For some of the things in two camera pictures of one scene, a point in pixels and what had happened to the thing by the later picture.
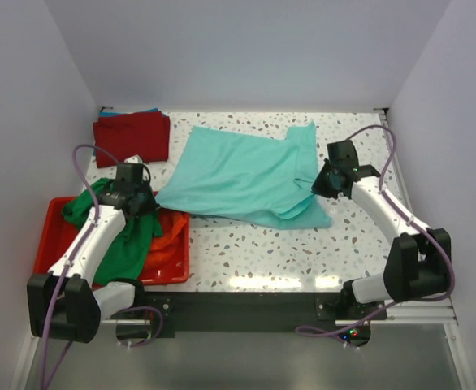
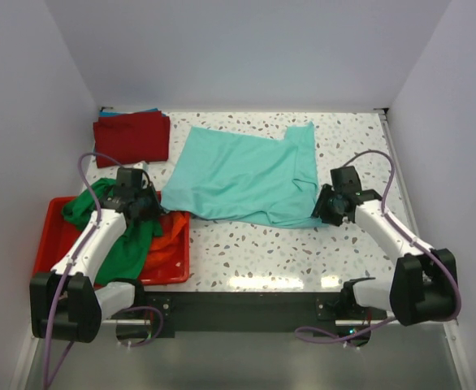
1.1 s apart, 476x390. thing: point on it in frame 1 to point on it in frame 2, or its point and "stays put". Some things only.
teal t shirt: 224,173 stays put
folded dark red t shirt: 145,135 stays put
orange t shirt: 162,246 stays put
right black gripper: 321,184 to 328,207
